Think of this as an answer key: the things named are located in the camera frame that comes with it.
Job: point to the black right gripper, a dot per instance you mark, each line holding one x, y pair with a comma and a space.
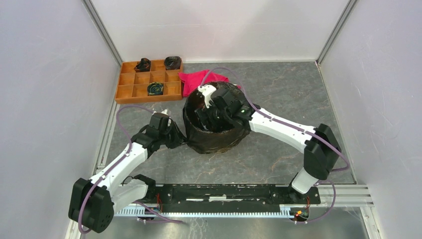
203, 113

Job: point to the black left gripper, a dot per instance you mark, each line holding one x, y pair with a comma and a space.
179, 139

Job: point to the black plastic trash bag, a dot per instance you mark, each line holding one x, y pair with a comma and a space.
211, 142

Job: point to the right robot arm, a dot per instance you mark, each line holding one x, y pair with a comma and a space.
319, 146

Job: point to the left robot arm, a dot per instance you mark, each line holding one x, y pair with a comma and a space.
96, 200

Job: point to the red crumpled cloth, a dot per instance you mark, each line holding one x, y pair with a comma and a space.
192, 80

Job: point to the blue green rolled item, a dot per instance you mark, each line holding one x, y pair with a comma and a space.
155, 89

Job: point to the wooden compartment tray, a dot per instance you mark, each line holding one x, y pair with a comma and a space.
132, 86

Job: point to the dark rolled item back right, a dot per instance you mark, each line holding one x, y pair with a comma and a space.
172, 62

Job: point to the black rolled item back left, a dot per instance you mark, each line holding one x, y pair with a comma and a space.
144, 65

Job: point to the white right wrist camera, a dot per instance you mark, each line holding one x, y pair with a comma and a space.
207, 91

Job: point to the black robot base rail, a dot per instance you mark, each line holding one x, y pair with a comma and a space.
223, 198

